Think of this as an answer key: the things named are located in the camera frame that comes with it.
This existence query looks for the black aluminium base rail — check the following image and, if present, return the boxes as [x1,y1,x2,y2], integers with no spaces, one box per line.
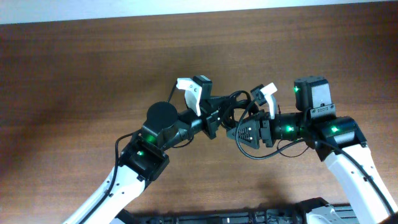
[112,197,359,224]

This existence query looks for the left camera cable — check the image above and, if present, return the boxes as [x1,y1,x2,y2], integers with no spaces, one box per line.
[79,82,178,224]

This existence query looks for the camera cable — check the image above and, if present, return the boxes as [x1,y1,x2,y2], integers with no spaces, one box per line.
[234,96,397,215]
[79,82,178,224]

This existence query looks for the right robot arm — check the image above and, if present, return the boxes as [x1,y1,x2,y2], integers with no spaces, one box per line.
[227,76,397,223]

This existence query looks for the right camera cable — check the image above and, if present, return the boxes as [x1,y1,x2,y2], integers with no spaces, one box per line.
[234,96,397,215]

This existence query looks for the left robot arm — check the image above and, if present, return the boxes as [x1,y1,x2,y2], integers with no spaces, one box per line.
[66,96,233,223]

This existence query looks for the black usb cable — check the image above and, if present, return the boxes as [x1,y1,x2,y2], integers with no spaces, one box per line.
[219,90,259,131]

